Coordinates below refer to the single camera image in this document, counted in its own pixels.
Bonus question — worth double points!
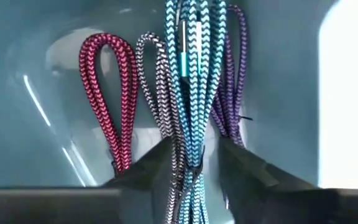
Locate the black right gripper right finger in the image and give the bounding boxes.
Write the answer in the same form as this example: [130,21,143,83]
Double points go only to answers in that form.
[218,138,338,224]

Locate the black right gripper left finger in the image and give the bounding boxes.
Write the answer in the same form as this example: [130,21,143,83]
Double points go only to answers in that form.
[103,138,173,224]

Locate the teal braided cable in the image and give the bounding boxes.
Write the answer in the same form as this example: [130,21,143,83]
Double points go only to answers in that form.
[163,0,228,224]

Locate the black white braided cable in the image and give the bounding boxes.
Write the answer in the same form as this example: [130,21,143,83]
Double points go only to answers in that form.
[135,30,186,224]

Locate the red braided cable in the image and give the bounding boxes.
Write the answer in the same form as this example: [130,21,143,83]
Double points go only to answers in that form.
[78,32,140,175]

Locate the slate blue plastic bin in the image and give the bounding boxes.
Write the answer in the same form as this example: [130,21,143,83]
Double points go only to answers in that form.
[0,0,340,224]

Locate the purple braided cable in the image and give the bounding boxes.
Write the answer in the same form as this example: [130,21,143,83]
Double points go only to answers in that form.
[209,3,254,149]

